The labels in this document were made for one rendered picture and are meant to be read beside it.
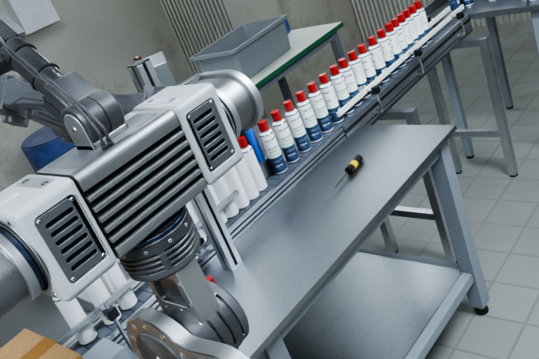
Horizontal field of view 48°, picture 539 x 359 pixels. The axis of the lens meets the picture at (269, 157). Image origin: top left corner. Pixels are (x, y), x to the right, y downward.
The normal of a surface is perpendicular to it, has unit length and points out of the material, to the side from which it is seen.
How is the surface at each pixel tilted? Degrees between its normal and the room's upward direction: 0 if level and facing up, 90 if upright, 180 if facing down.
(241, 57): 95
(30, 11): 90
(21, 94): 59
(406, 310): 0
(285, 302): 0
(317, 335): 0
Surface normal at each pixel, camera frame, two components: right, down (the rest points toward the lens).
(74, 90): 0.26, -0.60
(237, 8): 0.73, 0.02
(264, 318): -0.34, -0.86
